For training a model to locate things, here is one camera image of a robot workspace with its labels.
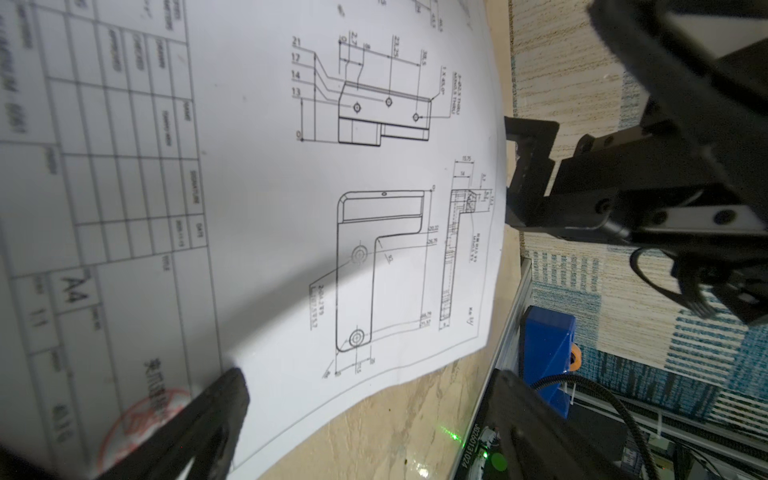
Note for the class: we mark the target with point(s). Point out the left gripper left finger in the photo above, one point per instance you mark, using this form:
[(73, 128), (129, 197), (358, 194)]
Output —
[(199, 442)]

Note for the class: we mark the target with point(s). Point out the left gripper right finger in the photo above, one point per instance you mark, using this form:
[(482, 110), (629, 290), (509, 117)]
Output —
[(533, 441)]

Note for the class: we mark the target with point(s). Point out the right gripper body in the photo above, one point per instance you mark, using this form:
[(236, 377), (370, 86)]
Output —
[(645, 185)]

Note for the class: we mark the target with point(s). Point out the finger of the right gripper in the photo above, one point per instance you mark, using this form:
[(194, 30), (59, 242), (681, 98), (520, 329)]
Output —
[(534, 141)]

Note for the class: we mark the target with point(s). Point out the white paper sheet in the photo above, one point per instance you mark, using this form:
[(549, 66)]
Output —
[(309, 191)]

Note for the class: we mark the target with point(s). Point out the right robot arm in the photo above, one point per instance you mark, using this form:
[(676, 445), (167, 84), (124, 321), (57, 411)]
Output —
[(719, 105)]

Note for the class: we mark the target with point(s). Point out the blue box with tape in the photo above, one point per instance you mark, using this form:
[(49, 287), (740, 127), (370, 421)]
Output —
[(548, 344)]

